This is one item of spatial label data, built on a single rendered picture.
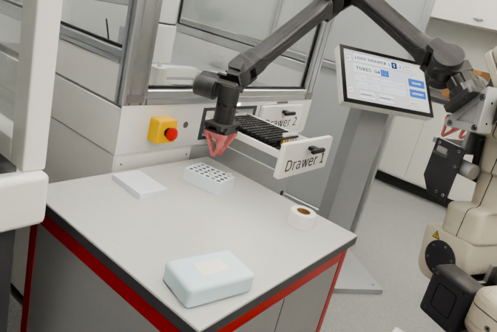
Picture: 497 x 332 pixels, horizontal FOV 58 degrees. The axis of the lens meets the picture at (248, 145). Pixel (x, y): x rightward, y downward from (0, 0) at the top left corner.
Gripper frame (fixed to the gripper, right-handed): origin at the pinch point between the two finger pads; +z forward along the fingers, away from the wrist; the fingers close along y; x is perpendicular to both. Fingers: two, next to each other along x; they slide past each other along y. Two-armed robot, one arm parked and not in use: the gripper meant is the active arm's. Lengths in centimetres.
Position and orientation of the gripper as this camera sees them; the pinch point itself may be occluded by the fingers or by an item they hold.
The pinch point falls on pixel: (217, 152)
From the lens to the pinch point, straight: 127.6
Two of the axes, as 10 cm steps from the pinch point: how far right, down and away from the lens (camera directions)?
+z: -2.1, 9.3, 2.9
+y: -4.8, 1.6, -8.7
